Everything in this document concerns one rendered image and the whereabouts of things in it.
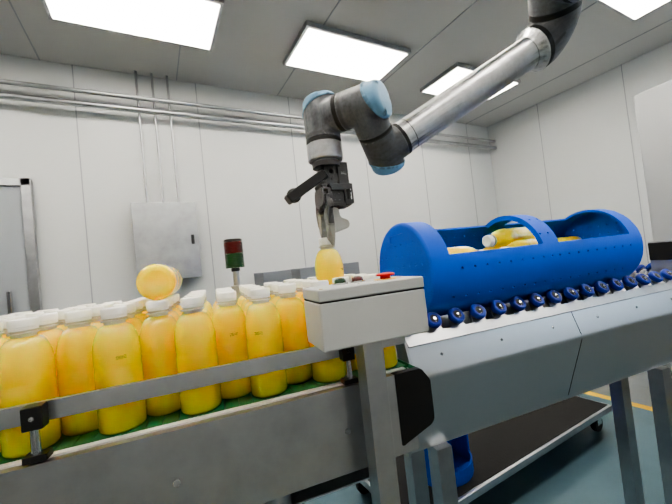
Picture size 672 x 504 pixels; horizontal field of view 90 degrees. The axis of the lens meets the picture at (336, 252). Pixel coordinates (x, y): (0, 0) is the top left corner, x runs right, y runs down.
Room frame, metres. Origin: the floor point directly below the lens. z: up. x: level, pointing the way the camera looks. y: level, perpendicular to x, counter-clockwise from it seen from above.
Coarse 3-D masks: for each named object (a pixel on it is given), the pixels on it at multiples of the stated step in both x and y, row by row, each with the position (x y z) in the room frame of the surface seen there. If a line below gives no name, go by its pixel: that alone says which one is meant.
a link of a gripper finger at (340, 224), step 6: (324, 210) 0.82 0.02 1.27; (336, 210) 0.83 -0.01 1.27; (324, 216) 0.83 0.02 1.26; (336, 216) 0.82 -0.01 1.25; (336, 222) 0.82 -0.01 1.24; (342, 222) 0.83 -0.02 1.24; (348, 222) 0.83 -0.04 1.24; (330, 228) 0.81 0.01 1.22; (336, 228) 0.82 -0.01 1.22; (342, 228) 0.82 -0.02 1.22; (330, 234) 0.81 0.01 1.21; (330, 240) 0.82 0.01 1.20
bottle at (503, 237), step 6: (510, 228) 1.12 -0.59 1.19; (516, 228) 1.12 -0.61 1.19; (522, 228) 1.13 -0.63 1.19; (492, 234) 1.11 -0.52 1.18; (498, 234) 1.09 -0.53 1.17; (504, 234) 1.09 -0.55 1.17; (510, 234) 1.09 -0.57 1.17; (516, 234) 1.10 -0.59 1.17; (522, 234) 1.11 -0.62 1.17; (528, 234) 1.12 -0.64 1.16; (498, 240) 1.09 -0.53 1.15; (504, 240) 1.08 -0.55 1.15; (510, 240) 1.09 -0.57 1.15; (492, 246) 1.10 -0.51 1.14; (498, 246) 1.10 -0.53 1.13; (504, 246) 1.09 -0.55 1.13
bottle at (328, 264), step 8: (320, 248) 0.84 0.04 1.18; (328, 248) 0.83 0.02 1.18; (320, 256) 0.82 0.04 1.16; (328, 256) 0.81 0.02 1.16; (336, 256) 0.82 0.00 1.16; (320, 264) 0.81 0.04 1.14; (328, 264) 0.81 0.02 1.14; (336, 264) 0.81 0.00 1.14; (320, 272) 0.81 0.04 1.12; (328, 272) 0.81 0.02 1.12; (336, 272) 0.81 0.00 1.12; (328, 280) 0.81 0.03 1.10
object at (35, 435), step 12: (24, 408) 0.49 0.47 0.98; (36, 408) 0.49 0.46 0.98; (24, 420) 0.49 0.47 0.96; (36, 420) 0.49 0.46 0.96; (48, 420) 0.51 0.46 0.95; (24, 432) 0.49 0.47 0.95; (36, 432) 0.50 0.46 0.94; (36, 444) 0.50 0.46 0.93; (36, 456) 0.49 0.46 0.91; (48, 456) 0.50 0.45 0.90
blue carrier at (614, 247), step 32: (416, 224) 0.93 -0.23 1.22; (512, 224) 1.23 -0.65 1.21; (544, 224) 1.04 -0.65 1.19; (576, 224) 1.34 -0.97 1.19; (608, 224) 1.24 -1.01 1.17; (384, 256) 1.06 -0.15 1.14; (416, 256) 0.90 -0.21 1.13; (448, 256) 0.87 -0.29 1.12; (480, 256) 0.90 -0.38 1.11; (512, 256) 0.94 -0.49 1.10; (544, 256) 0.98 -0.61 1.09; (576, 256) 1.03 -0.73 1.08; (608, 256) 1.09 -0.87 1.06; (640, 256) 1.15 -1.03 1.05; (448, 288) 0.87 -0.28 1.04; (480, 288) 0.92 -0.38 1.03; (512, 288) 0.97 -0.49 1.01; (544, 288) 1.03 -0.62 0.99; (576, 288) 1.13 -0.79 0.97
